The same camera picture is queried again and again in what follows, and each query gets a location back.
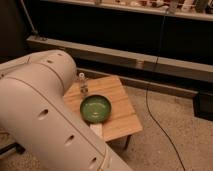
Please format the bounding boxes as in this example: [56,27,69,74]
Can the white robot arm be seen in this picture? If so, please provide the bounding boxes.
[0,50,133,171]

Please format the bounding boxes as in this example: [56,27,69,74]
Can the clear plastic bottle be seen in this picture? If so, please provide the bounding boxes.
[78,72,88,98]

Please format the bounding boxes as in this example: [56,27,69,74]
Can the green bowl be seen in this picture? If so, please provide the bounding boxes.
[80,95,112,123]

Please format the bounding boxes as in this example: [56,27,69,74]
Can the long wooden shelf beam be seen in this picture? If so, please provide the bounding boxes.
[27,35,213,83]

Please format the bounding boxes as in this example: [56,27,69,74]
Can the black floor cable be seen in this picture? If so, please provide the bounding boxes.
[145,13,186,171]

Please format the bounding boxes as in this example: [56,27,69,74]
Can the black cable with plug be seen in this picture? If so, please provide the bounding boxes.
[0,131,27,157]

